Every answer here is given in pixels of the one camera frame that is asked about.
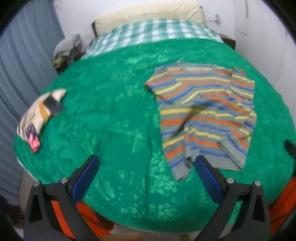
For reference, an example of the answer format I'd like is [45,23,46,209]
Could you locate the dark smartphone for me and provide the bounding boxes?
[43,96,64,118]

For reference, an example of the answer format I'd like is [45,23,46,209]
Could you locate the striped knit sweater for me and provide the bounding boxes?
[144,62,257,181]

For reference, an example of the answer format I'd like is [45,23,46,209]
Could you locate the patterned cushion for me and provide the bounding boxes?
[17,89,67,142]

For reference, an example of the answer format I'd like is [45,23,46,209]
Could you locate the white wall socket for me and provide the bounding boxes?
[208,14,222,26]

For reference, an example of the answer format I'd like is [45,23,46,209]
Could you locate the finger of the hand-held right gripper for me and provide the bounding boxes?
[284,139,296,159]

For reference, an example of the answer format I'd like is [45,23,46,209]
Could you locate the green checked bed sheet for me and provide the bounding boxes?
[81,20,224,59]

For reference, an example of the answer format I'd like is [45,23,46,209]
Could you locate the smartphone with lit screen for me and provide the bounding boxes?
[25,123,43,155]

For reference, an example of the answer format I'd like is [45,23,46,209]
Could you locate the cream pillow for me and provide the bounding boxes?
[92,3,207,38]

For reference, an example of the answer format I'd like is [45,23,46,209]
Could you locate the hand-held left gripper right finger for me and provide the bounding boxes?
[195,155,271,241]

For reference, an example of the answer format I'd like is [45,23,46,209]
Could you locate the green floral blanket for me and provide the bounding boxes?
[14,40,295,234]

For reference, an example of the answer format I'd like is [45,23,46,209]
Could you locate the grey-blue curtain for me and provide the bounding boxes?
[0,5,65,205]

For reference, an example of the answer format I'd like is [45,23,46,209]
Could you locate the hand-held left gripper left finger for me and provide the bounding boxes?
[23,154,100,241]

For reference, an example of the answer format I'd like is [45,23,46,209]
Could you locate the white wall paper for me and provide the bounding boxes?
[234,3,250,36]

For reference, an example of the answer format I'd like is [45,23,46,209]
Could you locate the pile of clothes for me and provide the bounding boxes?
[53,34,84,74]

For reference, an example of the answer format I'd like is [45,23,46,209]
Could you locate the orange fuzzy cloth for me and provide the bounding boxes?
[50,177,296,240]

